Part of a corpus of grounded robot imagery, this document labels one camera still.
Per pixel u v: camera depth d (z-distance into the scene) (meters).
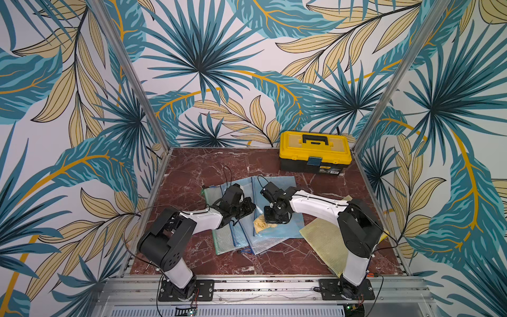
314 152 0.96
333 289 0.73
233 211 0.72
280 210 0.66
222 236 0.86
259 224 0.84
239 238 0.86
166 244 0.45
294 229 0.90
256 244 0.84
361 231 0.48
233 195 0.72
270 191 0.72
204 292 0.73
